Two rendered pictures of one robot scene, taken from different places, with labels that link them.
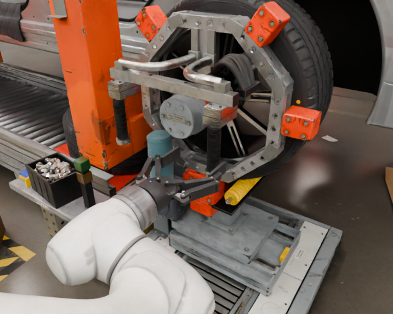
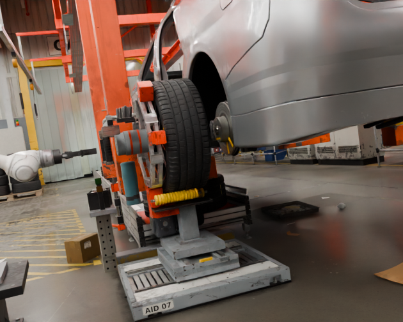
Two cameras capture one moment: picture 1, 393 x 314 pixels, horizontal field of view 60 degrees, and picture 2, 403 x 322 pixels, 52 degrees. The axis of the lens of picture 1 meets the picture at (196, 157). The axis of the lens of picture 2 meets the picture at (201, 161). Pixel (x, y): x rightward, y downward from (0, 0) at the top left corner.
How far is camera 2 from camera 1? 196 cm
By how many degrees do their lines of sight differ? 46
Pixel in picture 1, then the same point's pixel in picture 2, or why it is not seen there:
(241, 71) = (121, 112)
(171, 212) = (156, 229)
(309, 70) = (163, 110)
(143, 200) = (46, 151)
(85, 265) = not seen: hidden behind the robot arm
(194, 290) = (22, 160)
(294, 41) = (158, 97)
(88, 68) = not seen: hidden behind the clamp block
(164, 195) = (58, 153)
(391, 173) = not seen: outside the picture
